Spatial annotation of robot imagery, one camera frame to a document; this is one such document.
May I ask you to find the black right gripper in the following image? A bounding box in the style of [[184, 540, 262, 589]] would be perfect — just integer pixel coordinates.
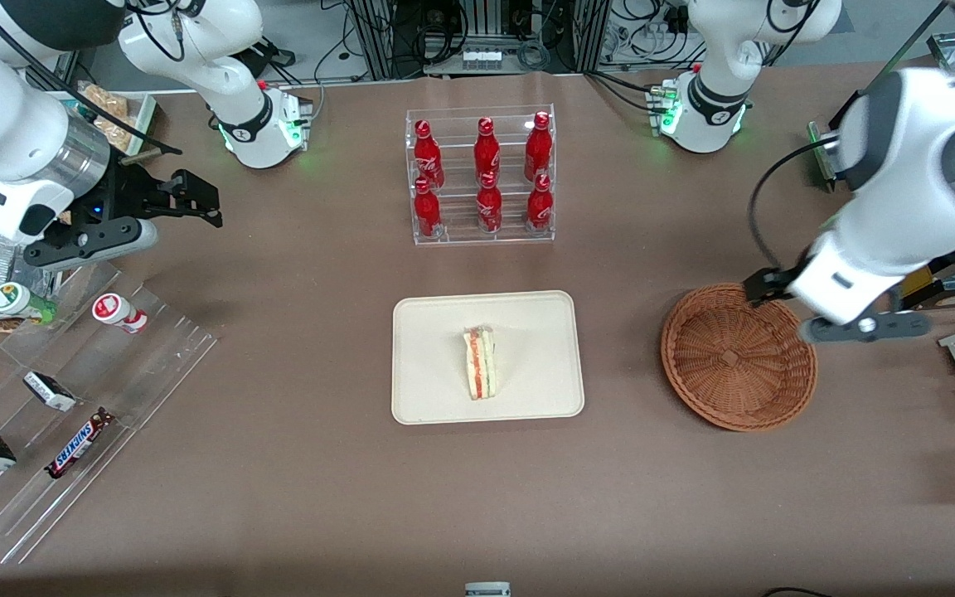
[[71, 163, 224, 241]]

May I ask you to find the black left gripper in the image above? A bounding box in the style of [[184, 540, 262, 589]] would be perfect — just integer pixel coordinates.
[[743, 265, 802, 308]]

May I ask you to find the triangular sandwich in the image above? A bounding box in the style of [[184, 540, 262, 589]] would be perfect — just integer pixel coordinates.
[[463, 326, 498, 401]]

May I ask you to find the brown wicker basket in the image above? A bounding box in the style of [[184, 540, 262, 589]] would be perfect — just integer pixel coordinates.
[[661, 284, 818, 432]]

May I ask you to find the clear tray with bread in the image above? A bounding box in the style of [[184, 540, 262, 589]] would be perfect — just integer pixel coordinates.
[[71, 81, 158, 158]]

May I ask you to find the beige rectangular plastic tray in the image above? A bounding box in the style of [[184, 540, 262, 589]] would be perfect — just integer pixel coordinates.
[[391, 290, 585, 426]]

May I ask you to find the red white yogurt drink bottle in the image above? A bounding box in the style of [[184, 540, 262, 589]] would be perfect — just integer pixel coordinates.
[[92, 293, 149, 335]]

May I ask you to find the green edged metal plate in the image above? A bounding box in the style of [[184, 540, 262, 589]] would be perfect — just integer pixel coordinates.
[[807, 120, 841, 193]]

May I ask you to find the clear acrylic stepped display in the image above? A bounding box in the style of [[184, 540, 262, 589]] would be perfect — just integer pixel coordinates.
[[0, 261, 220, 565]]

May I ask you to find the silver foil container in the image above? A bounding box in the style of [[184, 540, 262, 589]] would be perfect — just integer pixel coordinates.
[[0, 228, 60, 303]]

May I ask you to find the green white drink bottle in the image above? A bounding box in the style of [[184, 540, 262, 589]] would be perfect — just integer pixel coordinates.
[[0, 282, 58, 326]]

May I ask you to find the red Coca-Cola bottle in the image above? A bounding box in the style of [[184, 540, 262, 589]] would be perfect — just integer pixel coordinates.
[[413, 177, 444, 240], [474, 117, 502, 179], [476, 172, 504, 235], [525, 111, 554, 182], [413, 119, 445, 190], [526, 173, 554, 231]]

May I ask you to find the Snickers chocolate bar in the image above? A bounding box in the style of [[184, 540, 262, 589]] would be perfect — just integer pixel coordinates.
[[45, 407, 116, 479]]

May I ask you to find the clear acrylic bottle rack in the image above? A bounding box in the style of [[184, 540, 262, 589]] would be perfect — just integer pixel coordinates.
[[405, 105, 555, 247]]

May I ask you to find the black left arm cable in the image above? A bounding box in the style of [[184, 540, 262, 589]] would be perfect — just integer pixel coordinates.
[[748, 137, 851, 274]]

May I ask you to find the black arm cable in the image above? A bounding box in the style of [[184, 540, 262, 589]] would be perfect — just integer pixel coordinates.
[[0, 0, 184, 157], [748, 137, 851, 274]]

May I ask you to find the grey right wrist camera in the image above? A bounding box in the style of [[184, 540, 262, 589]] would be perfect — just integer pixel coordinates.
[[26, 217, 159, 272]]

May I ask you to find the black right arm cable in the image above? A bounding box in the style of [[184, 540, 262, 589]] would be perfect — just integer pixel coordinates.
[[0, 0, 184, 157]]

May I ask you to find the aluminium profile frame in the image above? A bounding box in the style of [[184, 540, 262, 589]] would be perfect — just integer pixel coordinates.
[[343, 0, 613, 80]]

